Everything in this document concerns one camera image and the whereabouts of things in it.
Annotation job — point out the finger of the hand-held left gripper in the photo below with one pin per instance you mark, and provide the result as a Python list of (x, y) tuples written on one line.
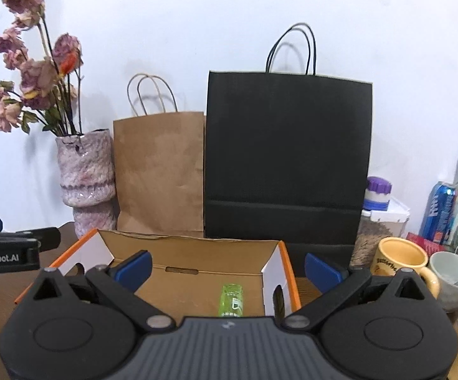
[(47, 238)]

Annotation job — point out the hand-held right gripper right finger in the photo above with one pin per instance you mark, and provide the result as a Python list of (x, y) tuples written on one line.
[(322, 273)]

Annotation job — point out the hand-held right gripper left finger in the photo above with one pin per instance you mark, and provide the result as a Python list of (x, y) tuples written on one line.
[(134, 271)]

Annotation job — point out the orange cardboard box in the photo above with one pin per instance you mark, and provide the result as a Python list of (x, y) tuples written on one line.
[(197, 257)]

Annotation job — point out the clear container with white lid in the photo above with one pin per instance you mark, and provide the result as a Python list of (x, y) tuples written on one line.
[(367, 237)]

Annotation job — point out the pink speckled ceramic vase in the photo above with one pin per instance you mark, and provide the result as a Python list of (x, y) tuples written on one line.
[(86, 174)]

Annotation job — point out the yellow mug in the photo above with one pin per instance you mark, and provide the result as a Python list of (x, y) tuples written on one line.
[(399, 259)]

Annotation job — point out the small green bottle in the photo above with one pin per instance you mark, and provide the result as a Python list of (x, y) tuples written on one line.
[(232, 299)]

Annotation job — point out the white jar with purple lid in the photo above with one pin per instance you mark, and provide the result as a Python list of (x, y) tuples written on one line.
[(377, 194)]

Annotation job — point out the brown paper bag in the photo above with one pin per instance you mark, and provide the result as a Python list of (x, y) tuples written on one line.
[(157, 174)]

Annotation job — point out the small red box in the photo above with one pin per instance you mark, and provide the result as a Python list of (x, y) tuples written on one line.
[(422, 242)]

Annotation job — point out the blue drink can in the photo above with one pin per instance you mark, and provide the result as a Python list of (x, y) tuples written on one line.
[(436, 213)]

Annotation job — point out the pale green cup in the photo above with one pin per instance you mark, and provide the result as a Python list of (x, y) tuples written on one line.
[(450, 289)]

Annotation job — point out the black paper bag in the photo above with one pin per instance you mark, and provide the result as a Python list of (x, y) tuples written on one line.
[(288, 146)]

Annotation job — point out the dried pink flower bouquet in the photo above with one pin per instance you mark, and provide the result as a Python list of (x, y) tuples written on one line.
[(35, 75)]

